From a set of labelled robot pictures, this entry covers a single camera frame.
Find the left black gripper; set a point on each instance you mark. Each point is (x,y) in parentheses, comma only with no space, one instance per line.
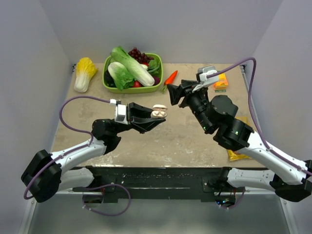
(142,122)

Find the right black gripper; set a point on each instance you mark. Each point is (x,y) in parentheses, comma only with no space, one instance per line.
(185,89)

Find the pink earbud charging case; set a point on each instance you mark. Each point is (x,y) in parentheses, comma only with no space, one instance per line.
(159,111)

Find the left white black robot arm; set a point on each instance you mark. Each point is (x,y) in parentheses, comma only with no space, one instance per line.
(48,173)

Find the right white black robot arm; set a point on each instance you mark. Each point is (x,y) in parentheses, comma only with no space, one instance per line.
(283,174)

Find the orange carrot toy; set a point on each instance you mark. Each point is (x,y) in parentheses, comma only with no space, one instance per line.
(169,80)

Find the purple onion toy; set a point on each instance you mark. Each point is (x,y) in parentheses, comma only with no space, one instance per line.
(156,80)

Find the red tomato toy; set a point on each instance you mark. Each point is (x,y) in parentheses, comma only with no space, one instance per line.
(137,84)

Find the green leaf toy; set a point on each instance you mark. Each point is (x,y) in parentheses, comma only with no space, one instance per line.
(153,65)

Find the long green lettuce toy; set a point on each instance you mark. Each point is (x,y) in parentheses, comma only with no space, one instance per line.
(134,67)

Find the short green cabbage toy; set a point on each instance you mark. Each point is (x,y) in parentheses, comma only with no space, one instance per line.
(121,76)

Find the green plastic basket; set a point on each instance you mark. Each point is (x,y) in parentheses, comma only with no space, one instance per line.
(135,90)

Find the orange sponge package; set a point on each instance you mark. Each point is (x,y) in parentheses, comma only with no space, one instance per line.
(222,84)

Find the dark red grapes toy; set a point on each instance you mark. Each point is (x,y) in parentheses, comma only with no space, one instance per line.
(139,56)

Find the yellow napa cabbage toy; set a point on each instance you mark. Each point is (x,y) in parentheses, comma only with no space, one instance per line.
(85,70)

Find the yellow Lays chips bag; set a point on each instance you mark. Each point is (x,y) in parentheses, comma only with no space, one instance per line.
(234,156)

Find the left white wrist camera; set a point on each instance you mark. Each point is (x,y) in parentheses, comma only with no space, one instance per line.
(120,111)

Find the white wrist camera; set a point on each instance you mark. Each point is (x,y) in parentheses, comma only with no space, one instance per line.
(206,77)
(120,111)

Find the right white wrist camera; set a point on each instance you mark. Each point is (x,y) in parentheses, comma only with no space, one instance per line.
(206,77)

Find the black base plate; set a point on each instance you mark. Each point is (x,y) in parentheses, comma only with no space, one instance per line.
(170,183)

